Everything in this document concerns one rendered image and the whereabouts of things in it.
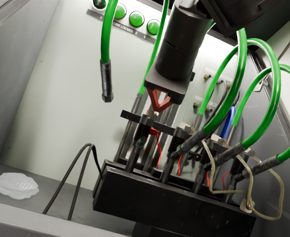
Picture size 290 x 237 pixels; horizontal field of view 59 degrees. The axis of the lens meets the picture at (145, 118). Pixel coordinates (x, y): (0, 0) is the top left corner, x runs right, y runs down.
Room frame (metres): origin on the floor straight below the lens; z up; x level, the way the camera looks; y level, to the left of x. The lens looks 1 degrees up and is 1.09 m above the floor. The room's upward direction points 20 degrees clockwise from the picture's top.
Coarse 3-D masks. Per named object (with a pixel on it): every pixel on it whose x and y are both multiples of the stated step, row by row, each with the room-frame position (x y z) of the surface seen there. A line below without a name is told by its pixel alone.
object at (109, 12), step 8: (112, 0) 0.36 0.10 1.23; (168, 0) 0.64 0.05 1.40; (112, 8) 0.36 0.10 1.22; (104, 16) 0.36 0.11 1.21; (112, 16) 0.36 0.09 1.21; (104, 24) 0.37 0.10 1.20; (112, 24) 0.37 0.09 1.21; (160, 24) 0.69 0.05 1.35; (104, 32) 0.37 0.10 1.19; (160, 32) 0.69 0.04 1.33; (104, 40) 0.38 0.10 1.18; (160, 40) 0.70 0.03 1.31; (104, 48) 0.39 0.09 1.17; (104, 56) 0.40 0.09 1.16; (152, 56) 0.72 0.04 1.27; (144, 80) 0.72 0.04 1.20; (144, 88) 0.73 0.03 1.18
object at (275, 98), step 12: (264, 48) 0.50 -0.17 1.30; (228, 60) 0.64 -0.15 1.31; (276, 60) 0.46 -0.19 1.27; (216, 72) 0.67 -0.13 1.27; (276, 72) 0.44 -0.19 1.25; (276, 84) 0.43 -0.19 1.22; (276, 96) 0.42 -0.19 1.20; (204, 108) 0.68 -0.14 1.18; (276, 108) 0.42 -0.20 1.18; (264, 120) 0.42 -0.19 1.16; (192, 132) 0.68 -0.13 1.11; (264, 132) 0.43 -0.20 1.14; (240, 144) 0.46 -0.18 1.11; (252, 144) 0.45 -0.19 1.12; (228, 156) 0.49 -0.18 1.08
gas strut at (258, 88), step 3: (288, 45) 0.68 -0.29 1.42; (285, 48) 0.69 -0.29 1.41; (288, 48) 0.69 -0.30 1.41; (285, 51) 0.69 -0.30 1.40; (282, 54) 0.69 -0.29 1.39; (279, 57) 0.70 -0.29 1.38; (279, 60) 0.70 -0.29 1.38; (270, 72) 0.72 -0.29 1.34; (267, 75) 0.72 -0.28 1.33; (264, 78) 0.73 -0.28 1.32; (261, 81) 0.73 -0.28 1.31; (264, 81) 0.73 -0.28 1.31; (258, 84) 0.74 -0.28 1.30; (261, 84) 0.73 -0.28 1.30; (267, 84) 0.73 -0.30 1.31; (255, 87) 0.75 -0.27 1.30; (258, 87) 0.73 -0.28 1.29; (261, 87) 0.73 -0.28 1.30; (255, 90) 0.74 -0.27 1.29; (258, 90) 0.73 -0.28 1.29
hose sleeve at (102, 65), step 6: (102, 66) 0.41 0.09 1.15; (108, 66) 0.41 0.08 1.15; (102, 72) 0.42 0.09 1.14; (108, 72) 0.42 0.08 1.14; (102, 78) 0.43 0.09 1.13; (108, 78) 0.43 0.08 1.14; (102, 84) 0.45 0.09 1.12; (108, 84) 0.44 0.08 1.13; (102, 90) 0.46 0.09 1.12; (108, 90) 0.46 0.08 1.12
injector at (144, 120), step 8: (144, 120) 0.52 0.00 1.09; (152, 120) 0.53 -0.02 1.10; (144, 128) 0.52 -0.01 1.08; (136, 136) 0.53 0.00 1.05; (144, 136) 0.51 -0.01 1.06; (136, 144) 0.52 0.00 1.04; (144, 144) 0.52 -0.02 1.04; (136, 152) 0.53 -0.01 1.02; (128, 160) 0.53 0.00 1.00; (136, 160) 0.53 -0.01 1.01; (128, 168) 0.53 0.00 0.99
